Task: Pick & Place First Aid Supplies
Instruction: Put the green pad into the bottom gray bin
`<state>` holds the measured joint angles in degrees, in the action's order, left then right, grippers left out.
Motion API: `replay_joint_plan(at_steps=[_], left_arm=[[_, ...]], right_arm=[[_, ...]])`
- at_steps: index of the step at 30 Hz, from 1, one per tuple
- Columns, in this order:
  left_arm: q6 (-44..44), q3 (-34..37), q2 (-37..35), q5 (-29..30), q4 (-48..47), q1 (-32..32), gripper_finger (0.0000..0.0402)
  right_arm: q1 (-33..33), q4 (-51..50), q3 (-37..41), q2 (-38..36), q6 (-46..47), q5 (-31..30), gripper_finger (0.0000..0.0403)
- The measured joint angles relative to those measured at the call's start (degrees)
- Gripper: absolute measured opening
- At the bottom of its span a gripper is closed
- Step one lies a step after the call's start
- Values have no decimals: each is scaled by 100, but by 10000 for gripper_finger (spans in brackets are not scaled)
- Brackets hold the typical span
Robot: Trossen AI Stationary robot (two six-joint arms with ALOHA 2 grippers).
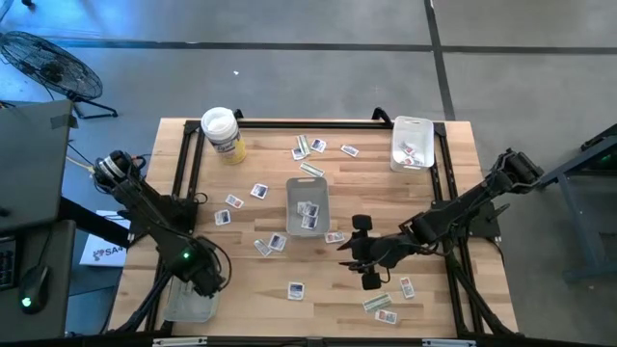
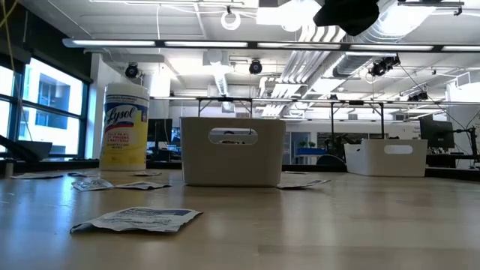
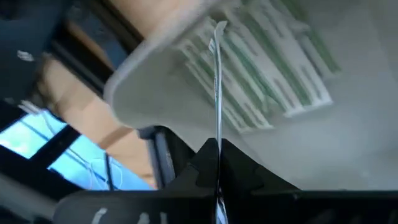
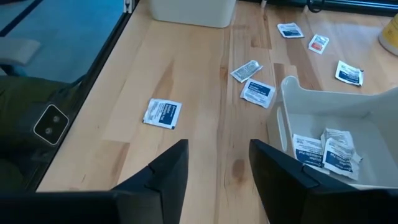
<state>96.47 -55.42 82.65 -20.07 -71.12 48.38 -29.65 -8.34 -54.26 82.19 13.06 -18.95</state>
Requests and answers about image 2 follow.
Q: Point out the black ceiling spotlight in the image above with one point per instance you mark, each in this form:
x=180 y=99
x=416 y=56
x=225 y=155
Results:
x=380 y=67
x=255 y=67
x=132 y=71
x=418 y=96

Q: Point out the blue bench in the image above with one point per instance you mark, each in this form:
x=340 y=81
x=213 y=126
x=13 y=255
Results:
x=311 y=151

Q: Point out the long LED light bar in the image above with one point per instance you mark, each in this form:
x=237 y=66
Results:
x=206 y=44

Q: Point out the black computer monitor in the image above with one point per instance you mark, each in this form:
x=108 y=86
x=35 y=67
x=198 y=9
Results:
x=437 y=133
x=159 y=131

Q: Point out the white plastic bin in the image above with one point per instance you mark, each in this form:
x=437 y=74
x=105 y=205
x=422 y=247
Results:
x=386 y=165

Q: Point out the light grey plastic bin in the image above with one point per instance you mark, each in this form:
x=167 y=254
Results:
x=232 y=168

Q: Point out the yellow Lysol wipes canister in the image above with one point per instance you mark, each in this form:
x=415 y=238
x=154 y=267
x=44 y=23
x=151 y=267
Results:
x=123 y=142

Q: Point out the black metal workstation frame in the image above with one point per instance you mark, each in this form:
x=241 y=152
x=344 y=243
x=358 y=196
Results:
x=225 y=99

